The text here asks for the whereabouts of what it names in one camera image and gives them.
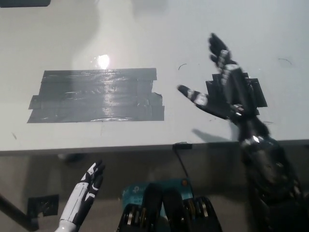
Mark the teal box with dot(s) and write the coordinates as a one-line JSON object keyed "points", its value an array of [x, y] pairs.
{"points": [[135, 192]]}

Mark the black table leg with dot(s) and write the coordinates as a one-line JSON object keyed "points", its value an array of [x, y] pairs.
{"points": [[17, 211]]}

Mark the large grey duct tape patch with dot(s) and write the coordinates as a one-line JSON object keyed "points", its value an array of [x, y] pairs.
{"points": [[96, 96]]}

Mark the black tape marked spot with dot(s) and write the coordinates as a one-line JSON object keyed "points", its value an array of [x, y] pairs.
{"points": [[213, 91]]}

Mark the black floor tape patch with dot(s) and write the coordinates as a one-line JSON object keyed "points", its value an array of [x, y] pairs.
{"points": [[43, 205]]}

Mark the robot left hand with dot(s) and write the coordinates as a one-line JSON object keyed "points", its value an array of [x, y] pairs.
{"points": [[85, 193]]}

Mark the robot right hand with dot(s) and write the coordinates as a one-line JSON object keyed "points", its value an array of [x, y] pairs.
{"points": [[237, 91]]}

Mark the dark flat object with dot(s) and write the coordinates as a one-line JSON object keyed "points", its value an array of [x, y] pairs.
{"points": [[24, 3]]}

